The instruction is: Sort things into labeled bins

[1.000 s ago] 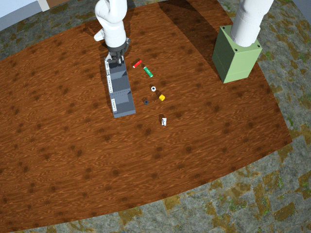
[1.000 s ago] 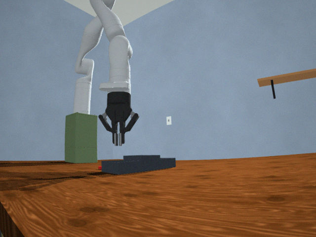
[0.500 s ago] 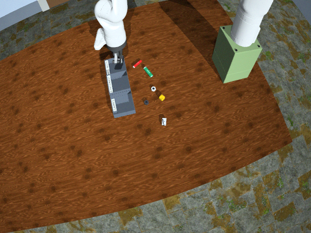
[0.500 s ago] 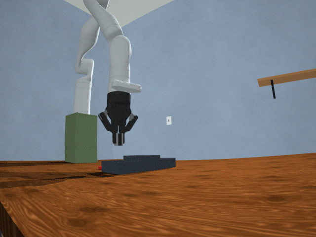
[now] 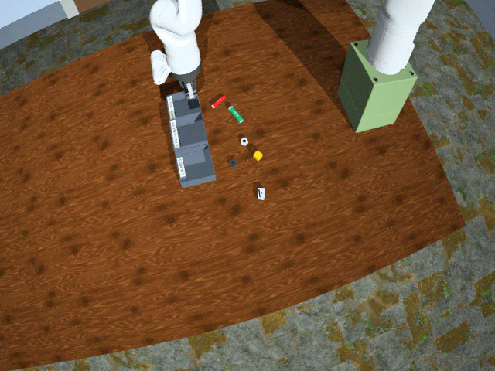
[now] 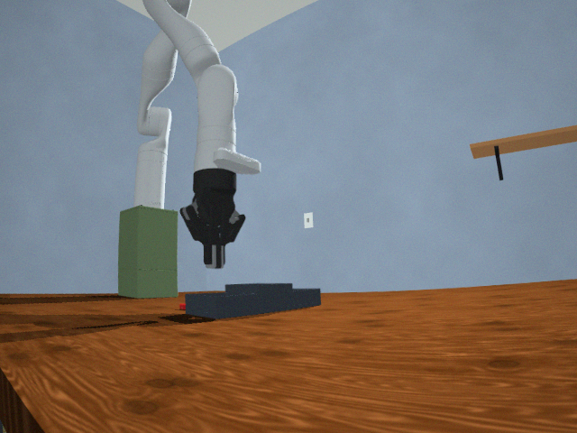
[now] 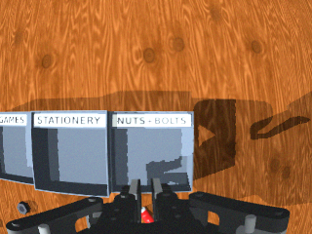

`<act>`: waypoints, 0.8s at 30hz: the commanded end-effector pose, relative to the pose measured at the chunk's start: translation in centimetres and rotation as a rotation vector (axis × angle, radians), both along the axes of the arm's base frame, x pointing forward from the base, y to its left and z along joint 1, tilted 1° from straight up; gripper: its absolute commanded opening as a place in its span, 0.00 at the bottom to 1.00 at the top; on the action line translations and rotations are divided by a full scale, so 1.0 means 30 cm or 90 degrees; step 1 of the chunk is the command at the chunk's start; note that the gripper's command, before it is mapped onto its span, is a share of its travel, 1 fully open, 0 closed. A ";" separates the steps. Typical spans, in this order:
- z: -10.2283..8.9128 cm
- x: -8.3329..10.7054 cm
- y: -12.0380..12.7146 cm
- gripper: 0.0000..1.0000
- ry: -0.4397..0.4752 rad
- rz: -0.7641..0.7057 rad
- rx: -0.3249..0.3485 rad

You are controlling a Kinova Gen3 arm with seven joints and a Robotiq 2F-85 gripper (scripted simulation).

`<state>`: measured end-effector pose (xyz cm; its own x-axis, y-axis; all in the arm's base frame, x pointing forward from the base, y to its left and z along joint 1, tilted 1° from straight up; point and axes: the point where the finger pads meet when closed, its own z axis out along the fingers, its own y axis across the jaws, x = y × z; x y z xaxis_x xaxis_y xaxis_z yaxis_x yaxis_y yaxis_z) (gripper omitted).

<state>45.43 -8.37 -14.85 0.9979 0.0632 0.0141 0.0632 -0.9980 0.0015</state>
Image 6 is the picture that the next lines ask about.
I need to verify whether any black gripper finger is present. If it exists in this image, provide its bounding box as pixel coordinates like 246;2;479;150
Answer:
179;200;218;269
215;204;245;269

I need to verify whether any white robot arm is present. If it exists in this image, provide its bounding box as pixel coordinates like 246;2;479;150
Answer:
133;0;261;208

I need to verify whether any grey rack of labelled bins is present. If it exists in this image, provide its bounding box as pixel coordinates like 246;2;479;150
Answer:
187;283;321;319

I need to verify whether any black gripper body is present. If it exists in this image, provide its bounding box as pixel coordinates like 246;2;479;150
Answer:
192;168;236;226

